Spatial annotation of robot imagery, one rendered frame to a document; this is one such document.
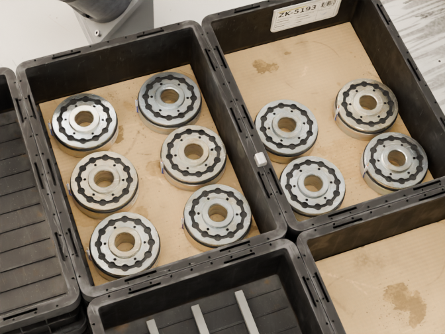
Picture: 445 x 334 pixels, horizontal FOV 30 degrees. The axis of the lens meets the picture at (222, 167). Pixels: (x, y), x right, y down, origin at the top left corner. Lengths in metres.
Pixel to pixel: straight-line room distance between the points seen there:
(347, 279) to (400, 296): 0.08
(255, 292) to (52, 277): 0.30
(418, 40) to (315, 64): 0.31
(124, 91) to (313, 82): 0.32
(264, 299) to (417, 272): 0.24
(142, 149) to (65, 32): 0.38
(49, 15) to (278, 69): 0.48
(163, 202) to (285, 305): 0.24
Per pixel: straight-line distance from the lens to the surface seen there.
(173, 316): 1.22
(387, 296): 1.27
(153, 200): 1.29
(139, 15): 1.51
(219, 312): 1.23
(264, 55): 1.44
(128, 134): 1.35
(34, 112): 1.28
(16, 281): 1.26
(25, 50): 1.62
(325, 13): 1.46
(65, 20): 1.65
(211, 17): 1.36
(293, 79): 1.42
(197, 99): 1.34
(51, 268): 1.26
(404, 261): 1.30
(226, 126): 1.29
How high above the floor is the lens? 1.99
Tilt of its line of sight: 62 degrees down
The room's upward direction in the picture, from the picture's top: 7 degrees clockwise
